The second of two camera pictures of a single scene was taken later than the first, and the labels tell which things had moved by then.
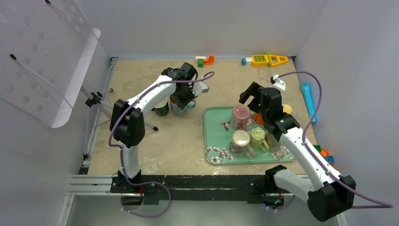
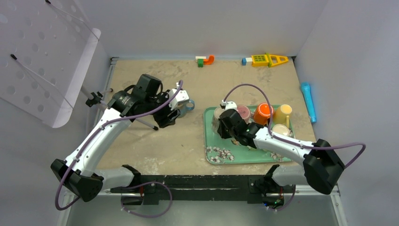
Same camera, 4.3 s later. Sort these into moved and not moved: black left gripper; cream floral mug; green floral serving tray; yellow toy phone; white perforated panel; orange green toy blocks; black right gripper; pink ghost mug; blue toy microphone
Moved: black left gripper; black right gripper; cream floral mug
Not moved: yellow toy phone; white perforated panel; blue toy microphone; pink ghost mug; green floral serving tray; orange green toy blocks
